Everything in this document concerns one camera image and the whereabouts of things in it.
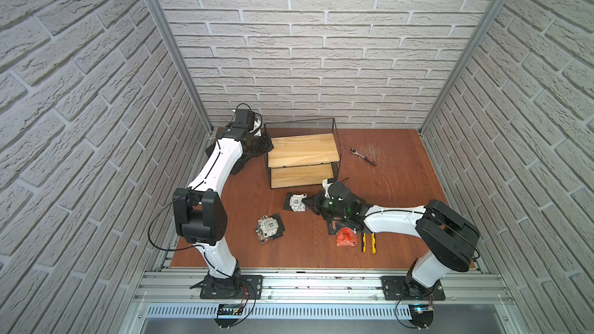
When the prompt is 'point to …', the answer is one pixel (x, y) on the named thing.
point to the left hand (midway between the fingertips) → (275, 141)
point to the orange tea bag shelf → (269, 228)
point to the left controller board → (228, 309)
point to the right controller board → (421, 315)
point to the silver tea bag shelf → (293, 202)
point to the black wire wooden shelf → (305, 152)
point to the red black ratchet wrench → (353, 150)
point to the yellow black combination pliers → (373, 242)
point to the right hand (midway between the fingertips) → (302, 200)
